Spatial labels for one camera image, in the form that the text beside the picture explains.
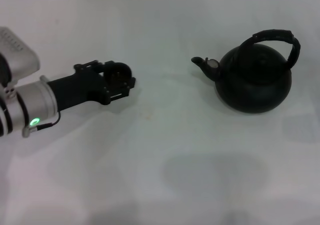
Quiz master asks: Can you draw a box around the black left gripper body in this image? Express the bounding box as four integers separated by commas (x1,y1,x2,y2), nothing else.
46,69,111,112

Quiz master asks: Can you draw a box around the small dark brown teacup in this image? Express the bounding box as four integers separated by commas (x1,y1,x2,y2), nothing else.
103,61,134,86

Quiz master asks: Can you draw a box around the black round teapot with handle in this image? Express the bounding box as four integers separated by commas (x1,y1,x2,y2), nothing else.
190,29,301,115

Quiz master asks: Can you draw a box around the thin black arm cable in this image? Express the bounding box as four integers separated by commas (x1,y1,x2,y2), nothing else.
29,111,62,133

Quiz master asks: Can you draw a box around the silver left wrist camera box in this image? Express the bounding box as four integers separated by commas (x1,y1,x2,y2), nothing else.
0,26,41,86

